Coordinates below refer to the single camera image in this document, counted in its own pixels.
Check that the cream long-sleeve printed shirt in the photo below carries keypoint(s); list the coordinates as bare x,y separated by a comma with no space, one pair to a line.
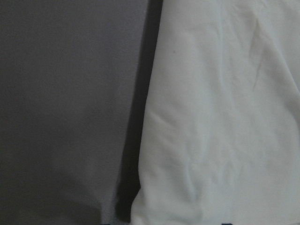
221,130

